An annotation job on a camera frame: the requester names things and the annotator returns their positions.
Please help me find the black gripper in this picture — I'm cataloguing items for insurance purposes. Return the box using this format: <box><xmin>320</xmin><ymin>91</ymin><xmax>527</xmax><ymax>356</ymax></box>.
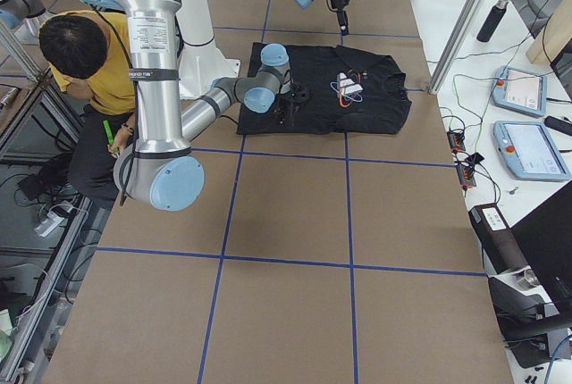
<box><xmin>274</xmin><ymin>83</ymin><xmax>310</xmax><ymax>127</ymax></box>
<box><xmin>330</xmin><ymin>0</ymin><xmax>349</xmax><ymax>36</ymax></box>

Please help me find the person in yellow shirt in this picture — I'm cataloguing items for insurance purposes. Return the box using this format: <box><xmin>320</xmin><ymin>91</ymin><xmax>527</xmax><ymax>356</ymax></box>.
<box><xmin>38</xmin><ymin>10</ymin><xmax>136</xmax><ymax>210</ymax></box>

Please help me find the aluminium frame post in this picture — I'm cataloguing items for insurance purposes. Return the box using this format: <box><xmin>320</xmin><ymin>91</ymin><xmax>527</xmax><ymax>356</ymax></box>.
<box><xmin>428</xmin><ymin>0</ymin><xmax>484</xmax><ymax>95</ymax></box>

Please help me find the near blue teach pendant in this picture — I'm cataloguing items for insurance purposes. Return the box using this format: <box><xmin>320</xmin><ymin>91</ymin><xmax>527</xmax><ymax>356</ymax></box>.
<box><xmin>492</xmin><ymin>121</ymin><xmax>571</xmax><ymax>181</ymax></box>

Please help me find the black cylinder bottle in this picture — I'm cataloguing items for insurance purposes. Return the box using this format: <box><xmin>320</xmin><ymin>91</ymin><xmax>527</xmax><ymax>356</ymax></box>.
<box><xmin>476</xmin><ymin>0</ymin><xmax>509</xmax><ymax>43</ymax></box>

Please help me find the black box device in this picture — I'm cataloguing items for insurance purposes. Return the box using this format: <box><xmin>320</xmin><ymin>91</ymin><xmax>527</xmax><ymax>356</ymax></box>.
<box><xmin>468</xmin><ymin>203</ymin><xmax>530</xmax><ymax>276</ymax></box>

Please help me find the white power strip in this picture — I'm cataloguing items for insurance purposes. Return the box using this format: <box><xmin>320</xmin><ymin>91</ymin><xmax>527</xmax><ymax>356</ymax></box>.
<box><xmin>35</xmin><ymin>203</ymin><xmax>72</xmax><ymax>238</ymax></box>

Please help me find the far blue teach pendant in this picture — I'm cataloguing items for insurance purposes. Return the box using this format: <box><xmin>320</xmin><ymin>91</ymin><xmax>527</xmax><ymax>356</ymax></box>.
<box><xmin>492</xmin><ymin>66</ymin><xmax>547</xmax><ymax>118</ymax></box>

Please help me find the blue teach pendant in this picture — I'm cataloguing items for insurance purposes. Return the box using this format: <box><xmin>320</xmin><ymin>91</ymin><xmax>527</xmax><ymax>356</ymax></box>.
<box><xmin>492</xmin><ymin>121</ymin><xmax>571</xmax><ymax>181</ymax></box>
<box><xmin>492</xmin><ymin>66</ymin><xmax>547</xmax><ymax>118</ymax></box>

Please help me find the black monitor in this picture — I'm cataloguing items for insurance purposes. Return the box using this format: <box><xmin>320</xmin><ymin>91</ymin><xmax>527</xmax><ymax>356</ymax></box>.
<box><xmin>511</xmin><ymin>186</ymin><xmax>571</xmax><ymax>312</ymax></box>

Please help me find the orange black connector module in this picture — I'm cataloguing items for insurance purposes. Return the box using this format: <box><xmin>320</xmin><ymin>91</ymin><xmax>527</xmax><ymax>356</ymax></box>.
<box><xmin>447</xmin><ymin>130</ymin><xmax>466</xmax><ymax>153</ymax></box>

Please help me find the black graphic t-shirt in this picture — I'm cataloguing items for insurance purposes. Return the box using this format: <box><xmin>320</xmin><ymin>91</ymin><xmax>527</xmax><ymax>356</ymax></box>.
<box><xmin>237</xmin><ymin>45</ymin><xmax>411</xmax><ymax>135</ymax></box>

